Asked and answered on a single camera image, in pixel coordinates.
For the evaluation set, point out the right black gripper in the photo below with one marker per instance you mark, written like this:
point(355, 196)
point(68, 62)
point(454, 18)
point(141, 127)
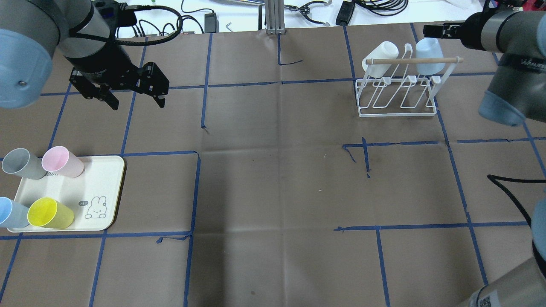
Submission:
point(472, 30)

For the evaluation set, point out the cream plastic tray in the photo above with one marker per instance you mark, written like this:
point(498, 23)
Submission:
point(93, 196)

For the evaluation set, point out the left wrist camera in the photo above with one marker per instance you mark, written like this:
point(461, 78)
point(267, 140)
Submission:
point(115, 14)

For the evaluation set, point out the pink cup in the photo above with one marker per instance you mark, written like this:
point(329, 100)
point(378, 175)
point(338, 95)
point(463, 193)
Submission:
point(61, 161)

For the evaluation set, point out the white ikea cup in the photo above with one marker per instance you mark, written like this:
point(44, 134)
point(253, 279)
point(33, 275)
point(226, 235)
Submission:
point(386, 50)

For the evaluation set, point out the light blue cup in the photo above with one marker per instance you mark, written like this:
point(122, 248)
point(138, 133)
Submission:
point(13, 214)

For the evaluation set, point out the grey cup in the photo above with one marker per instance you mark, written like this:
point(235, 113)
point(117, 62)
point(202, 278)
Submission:
point(22, 163)

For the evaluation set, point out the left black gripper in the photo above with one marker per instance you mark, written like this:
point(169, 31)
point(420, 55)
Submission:
point(101, 61)

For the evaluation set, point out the white wire cup rack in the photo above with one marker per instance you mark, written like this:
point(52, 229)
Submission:
point(402, 91)

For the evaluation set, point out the aluminium frame post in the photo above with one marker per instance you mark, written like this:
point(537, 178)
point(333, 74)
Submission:
point(275, 17)

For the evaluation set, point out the metal grabber tool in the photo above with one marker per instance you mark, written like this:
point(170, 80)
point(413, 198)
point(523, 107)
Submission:
point(305, 10)

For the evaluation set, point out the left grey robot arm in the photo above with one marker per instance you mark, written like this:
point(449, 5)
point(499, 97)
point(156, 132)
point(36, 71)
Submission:
point(84, 32)

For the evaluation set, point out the black power adapter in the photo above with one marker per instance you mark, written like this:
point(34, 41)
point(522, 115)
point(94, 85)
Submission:
point(345, 13)

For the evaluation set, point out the yellow cup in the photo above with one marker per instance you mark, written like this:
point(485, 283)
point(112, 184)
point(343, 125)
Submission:
point(49, 213)

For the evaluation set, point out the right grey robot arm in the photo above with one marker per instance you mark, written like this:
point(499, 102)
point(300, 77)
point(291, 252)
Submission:
point(516, 93)

